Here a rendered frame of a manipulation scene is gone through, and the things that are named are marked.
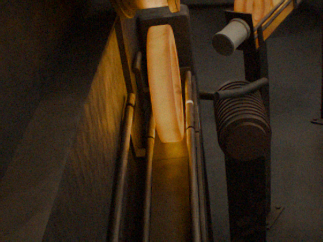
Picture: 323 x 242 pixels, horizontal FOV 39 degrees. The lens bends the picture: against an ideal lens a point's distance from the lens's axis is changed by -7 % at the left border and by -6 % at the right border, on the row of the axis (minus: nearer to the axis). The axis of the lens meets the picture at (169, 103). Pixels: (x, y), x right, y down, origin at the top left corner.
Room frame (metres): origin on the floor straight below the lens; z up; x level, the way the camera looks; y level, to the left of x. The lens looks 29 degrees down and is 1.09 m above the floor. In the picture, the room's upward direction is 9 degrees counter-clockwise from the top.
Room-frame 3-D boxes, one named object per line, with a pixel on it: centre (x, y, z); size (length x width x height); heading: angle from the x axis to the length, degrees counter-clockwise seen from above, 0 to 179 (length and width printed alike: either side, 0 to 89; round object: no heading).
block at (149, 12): (0.91, -0.01, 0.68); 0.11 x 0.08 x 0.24; 85
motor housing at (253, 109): (1.00, -0.17, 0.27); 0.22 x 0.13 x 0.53; 175
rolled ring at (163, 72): (0.68, 0.00, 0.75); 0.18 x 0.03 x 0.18; 174
